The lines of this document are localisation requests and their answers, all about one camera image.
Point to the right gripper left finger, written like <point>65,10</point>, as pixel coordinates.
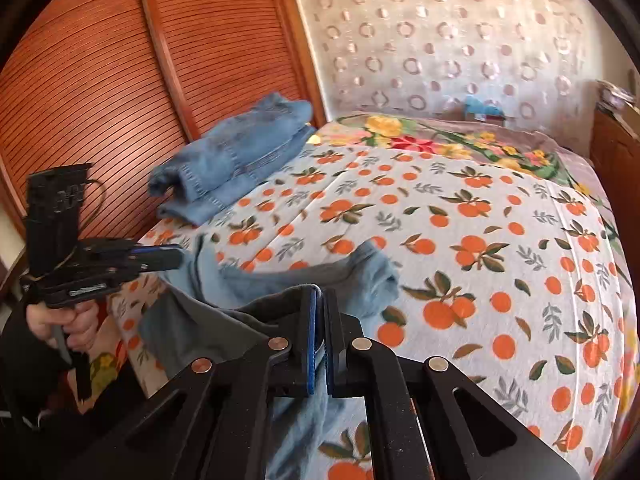
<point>213,420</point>

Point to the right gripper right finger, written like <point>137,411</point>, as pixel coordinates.
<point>428,420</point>

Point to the grey-blue soft pants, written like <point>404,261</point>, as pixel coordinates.
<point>219,312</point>

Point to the person's left hand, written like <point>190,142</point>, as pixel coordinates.
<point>80,323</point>

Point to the orange-print bed sheet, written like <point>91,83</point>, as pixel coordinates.
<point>518,280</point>

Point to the folded blue denim jeans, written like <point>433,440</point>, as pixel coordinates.
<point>235,156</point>

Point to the wooden louvered wardrobe door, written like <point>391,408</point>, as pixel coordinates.
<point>123,84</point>

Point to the floral pink blanket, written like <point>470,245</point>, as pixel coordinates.
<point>527,152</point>

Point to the blue item behind bed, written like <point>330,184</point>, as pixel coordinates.
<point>478,111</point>

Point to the long wooden cabinet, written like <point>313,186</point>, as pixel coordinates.
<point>615,155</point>

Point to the circle-pattern sheer curtain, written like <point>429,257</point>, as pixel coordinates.
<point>534,60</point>

